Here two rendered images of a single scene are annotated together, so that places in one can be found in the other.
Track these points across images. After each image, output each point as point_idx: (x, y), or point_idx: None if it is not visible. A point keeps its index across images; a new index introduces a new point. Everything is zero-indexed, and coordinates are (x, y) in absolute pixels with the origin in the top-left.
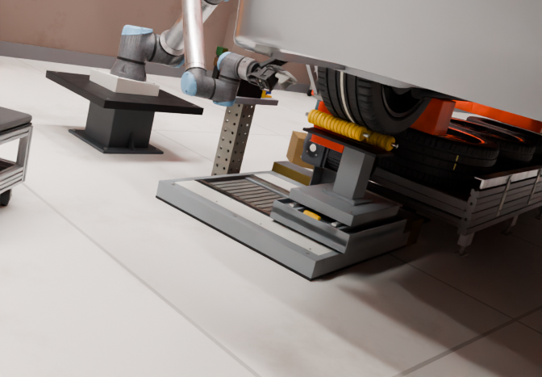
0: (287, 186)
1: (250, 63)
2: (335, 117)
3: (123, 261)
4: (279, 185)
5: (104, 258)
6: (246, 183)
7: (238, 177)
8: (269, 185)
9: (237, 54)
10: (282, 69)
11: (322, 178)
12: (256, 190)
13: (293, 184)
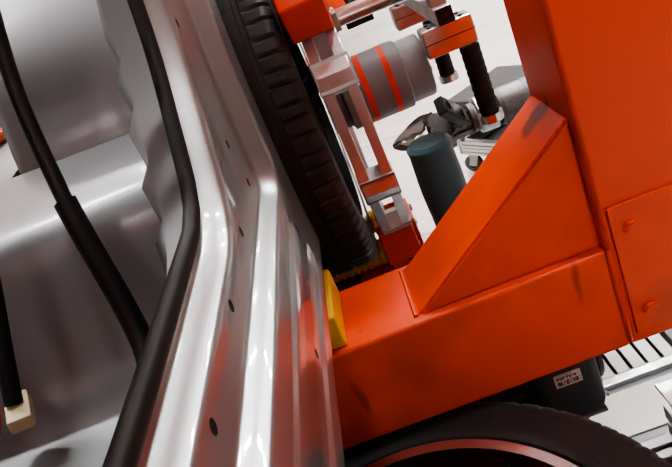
0: (618, 407)
1: (470, 102)
2: None
3: (423, 237)
4: (625, 393)
5: (430, 228)
6: (642, 348)
7: (665, 335)
8: (619, 374)
9: (507, 83)
10: (412, 122)
11: None
12: (604, 355)
13: (647, 432)
